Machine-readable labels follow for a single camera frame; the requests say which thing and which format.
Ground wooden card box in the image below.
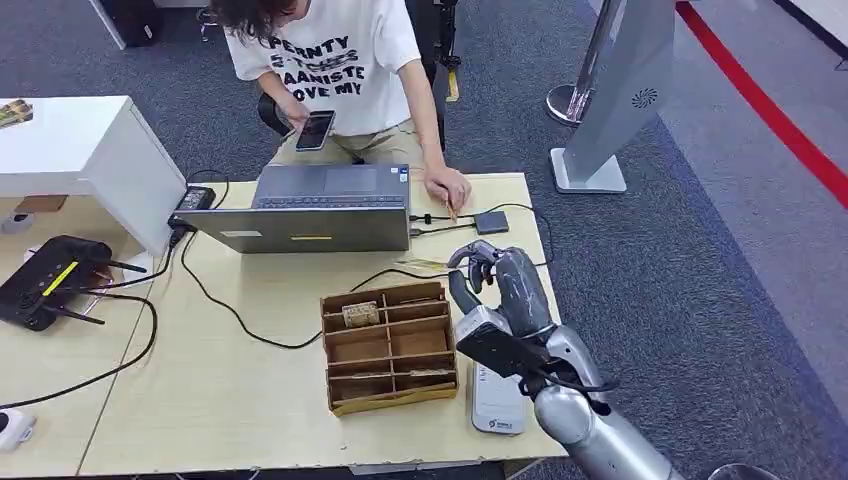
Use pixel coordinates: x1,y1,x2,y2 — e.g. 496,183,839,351
319,281,460,419

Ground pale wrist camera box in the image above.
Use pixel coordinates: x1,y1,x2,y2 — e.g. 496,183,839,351
453,305,552,381

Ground short black hub cable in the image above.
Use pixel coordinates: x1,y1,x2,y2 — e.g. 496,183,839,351
408,211,480,238

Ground black router with antennas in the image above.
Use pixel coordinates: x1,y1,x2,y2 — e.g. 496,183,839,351
0,235,149,333

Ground white cabinet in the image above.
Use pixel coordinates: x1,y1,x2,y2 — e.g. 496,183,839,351
0,95,189,259

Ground black computer tower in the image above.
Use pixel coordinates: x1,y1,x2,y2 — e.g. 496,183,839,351
107,0,162,48

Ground grey tape roll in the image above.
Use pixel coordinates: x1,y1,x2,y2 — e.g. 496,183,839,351
0,211,36,236

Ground thin yellow card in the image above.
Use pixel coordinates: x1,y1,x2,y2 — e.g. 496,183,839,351
394,257,460,274

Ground person's right hand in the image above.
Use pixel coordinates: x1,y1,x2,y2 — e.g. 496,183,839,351
280,98,313,133

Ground round grey metal base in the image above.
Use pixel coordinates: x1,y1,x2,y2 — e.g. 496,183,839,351
706,462,784,480

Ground pale grey flat device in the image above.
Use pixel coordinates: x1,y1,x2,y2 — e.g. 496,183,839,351
470,362,529,437

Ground person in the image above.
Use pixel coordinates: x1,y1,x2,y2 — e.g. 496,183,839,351
210,0,474,215

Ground black smartphone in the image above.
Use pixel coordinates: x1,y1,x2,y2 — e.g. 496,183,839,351
294,109,337,153

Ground black adapter cord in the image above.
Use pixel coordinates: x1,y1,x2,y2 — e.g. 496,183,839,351
184,168,231,211

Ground brown cardboard box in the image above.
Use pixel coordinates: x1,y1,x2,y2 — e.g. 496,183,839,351
12,193,70,215

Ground printed cards on cabinet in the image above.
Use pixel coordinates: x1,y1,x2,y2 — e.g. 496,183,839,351
0,98,34,129

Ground small black hub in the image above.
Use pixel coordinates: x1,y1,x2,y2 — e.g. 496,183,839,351
473,209,511,236

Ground person's left hand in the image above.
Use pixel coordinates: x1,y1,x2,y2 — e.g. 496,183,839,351
423,164,474,213

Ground grey standing panel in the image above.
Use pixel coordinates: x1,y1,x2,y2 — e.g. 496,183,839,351
549,0,678,195

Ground long black cable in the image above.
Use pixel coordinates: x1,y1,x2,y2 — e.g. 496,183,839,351
177,201,556,351

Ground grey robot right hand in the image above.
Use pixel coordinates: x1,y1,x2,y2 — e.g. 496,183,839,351
446,239,557,339

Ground black power adapter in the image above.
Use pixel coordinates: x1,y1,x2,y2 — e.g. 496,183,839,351
172,186,217,214

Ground black router cable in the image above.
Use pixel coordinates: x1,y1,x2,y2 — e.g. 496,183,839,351
0,291,159,412

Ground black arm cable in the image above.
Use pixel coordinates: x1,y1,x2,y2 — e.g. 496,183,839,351
515,365,621,417

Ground grey laptop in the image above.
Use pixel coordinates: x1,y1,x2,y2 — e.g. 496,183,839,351
174,163,413,256

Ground red floor tape strip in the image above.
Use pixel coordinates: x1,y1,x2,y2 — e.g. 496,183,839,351
674,0,848,211

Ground chrome stanchion post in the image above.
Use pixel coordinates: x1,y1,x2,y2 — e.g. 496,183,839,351
545,0,628,128

